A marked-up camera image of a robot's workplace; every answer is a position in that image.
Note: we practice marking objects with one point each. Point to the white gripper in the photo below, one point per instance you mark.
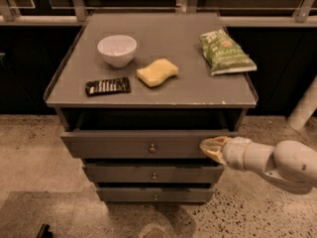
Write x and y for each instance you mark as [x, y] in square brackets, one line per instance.
[235, 154]

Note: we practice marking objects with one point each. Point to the grey top drawer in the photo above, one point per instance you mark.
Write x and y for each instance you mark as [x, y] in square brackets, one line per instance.
[134, 144]

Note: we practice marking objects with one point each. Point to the grey drawer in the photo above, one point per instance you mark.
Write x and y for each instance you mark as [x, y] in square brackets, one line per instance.
[155, 192]
[134, 144]
[168, 172]

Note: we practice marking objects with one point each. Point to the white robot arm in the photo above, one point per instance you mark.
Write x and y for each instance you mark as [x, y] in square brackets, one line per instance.
[289, 165]

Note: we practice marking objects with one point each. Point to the metal top drawer knob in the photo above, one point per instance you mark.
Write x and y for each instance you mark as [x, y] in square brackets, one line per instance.
[152, 148]

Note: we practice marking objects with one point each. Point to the grey middle drawer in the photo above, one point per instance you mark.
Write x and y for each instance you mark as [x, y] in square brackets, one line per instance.
[168, 172]

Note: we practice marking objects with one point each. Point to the grey drawer cabinet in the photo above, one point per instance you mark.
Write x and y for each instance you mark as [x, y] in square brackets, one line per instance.
[191, 100]

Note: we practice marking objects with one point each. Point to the grey bottom drawer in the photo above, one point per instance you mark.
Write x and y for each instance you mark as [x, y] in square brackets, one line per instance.
[155, 192]

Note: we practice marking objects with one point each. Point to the green jalapeno chip bag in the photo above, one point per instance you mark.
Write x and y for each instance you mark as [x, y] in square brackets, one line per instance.
[224, 55]

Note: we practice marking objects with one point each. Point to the yellow sponge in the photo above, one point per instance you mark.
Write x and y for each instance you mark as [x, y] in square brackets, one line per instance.
[157, 72]

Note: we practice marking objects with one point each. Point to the black snack bar packet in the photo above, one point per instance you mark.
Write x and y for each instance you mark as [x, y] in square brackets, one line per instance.
[108, 86]

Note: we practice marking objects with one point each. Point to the white ceramic bowl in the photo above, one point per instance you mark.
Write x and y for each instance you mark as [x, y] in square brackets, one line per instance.
[117, 50]

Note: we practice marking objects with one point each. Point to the black object on floor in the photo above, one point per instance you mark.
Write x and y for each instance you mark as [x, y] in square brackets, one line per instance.
[45, 232]

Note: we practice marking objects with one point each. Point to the metal railing frame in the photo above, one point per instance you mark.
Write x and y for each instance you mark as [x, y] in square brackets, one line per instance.
[233, 13]

